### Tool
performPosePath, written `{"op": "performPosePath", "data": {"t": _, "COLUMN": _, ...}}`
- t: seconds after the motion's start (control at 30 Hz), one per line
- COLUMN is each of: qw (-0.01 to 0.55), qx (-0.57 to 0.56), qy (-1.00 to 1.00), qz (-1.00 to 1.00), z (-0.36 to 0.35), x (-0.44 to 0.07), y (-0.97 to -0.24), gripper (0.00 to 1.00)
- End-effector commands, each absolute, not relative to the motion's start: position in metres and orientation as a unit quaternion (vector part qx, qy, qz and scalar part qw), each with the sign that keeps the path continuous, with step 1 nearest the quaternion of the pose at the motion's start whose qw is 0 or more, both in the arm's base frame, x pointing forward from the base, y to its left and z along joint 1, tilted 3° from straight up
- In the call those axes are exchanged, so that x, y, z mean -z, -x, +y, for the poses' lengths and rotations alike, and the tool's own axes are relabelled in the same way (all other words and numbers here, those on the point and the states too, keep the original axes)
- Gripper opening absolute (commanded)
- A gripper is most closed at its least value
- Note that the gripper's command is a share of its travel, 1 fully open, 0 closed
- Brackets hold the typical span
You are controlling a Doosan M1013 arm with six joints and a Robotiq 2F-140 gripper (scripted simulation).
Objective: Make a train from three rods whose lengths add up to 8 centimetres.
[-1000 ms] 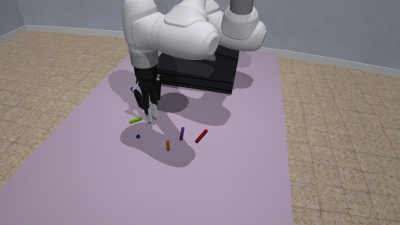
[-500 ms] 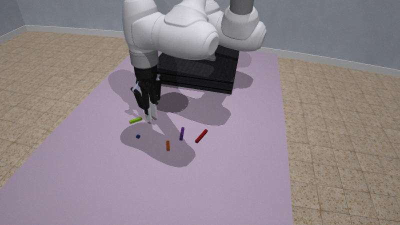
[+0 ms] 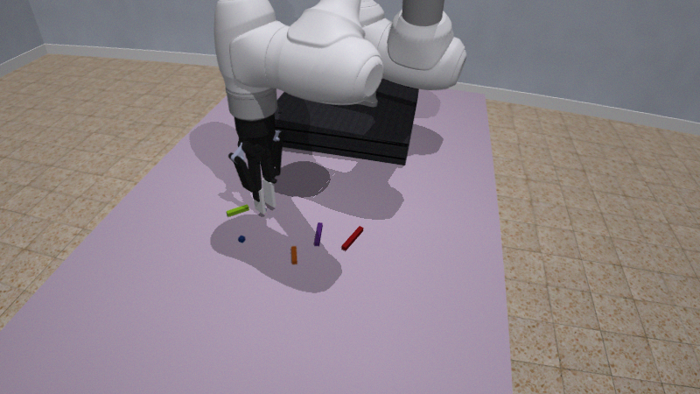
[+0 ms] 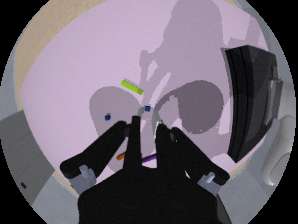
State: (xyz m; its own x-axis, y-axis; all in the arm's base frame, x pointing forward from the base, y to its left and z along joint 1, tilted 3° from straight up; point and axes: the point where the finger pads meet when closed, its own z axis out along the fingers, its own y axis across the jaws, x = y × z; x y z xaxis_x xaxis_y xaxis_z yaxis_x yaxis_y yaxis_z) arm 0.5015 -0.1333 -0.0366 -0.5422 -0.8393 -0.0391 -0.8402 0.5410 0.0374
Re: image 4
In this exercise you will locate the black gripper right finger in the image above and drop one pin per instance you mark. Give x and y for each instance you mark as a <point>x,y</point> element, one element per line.
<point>198,166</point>

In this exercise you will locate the lime green rod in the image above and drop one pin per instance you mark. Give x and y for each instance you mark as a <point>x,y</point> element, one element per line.
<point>131,87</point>

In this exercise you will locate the orange rod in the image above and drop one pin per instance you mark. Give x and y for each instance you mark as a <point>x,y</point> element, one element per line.
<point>121,156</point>

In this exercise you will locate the purple rod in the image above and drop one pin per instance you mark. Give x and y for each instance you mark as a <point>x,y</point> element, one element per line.
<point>149,158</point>

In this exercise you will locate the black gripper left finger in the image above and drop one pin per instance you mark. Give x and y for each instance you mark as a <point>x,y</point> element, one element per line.
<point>82,170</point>

